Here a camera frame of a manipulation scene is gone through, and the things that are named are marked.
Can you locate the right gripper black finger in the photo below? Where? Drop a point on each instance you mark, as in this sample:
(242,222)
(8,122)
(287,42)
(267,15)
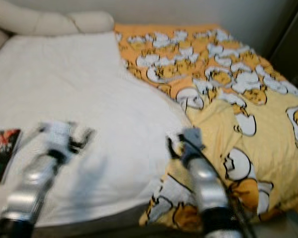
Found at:
(170,147)

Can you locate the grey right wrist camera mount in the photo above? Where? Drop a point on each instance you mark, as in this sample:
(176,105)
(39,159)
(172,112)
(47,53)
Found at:
(192,141)

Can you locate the white quilted mattress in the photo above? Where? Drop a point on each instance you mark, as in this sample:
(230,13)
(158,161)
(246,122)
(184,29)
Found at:
(79,89)

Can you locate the beige bolster pillow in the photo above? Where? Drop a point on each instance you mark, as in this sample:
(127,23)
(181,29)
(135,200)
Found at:
(49,20)

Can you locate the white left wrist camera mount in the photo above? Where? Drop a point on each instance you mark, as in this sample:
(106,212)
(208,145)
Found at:
(59,135)

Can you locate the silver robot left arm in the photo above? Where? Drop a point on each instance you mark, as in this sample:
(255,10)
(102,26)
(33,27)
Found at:
(32,191)

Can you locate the dark red cover book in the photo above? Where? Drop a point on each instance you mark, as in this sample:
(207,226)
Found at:
(2,156)

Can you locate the grey partition panel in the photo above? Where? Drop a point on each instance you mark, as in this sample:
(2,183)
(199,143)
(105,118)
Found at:
(293,44)

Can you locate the yellow egg print quilt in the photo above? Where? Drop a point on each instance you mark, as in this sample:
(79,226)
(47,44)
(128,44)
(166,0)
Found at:
(243,139)

